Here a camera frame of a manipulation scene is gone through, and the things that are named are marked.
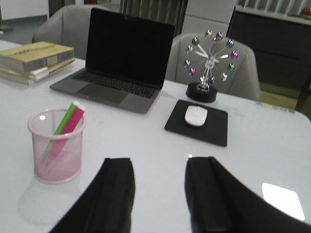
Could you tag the ferris wheel desk ornament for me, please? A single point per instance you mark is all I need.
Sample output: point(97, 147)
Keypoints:
point(202, 90)

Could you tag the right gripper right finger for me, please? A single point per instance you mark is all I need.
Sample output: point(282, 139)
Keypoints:
point(220, 203)

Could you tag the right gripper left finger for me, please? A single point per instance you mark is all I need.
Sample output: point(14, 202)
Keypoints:
point(106, 205)

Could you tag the yellow book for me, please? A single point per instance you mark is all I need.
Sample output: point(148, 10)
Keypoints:
point(35, 55)
point(28, 81)

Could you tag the left grey armchair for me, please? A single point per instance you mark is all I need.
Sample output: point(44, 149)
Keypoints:
point(69, 26)

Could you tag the grey armchair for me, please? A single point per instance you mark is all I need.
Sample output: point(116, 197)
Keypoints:
point(69, 26)
point(237, 77)

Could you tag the green highlighter pen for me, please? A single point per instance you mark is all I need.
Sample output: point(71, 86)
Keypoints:
point(59, 130)

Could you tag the black mouse pad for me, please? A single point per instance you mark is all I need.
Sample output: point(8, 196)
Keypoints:
point(214, 129)

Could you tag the white computer mouse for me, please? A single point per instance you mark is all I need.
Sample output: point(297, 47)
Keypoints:
point(196, 115)

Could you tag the pink mesh pen holder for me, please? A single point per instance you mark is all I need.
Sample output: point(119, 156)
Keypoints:
point(57, 157)

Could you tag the grey laptop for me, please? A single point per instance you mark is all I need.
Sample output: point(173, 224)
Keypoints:
point(126, 61)

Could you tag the top yellow book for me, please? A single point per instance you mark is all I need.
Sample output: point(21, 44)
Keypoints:
point(35, 55)

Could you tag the middle white book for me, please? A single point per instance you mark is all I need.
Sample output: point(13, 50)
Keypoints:
point(38, 73)

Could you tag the bottom yellow book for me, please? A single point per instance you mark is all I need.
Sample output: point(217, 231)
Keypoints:
point(28, 81)

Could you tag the right grey armchair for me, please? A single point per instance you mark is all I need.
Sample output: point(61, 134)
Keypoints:
point(237, 77)

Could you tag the pink highlighter pen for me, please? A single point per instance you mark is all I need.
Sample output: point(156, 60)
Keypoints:
point(70, 127)

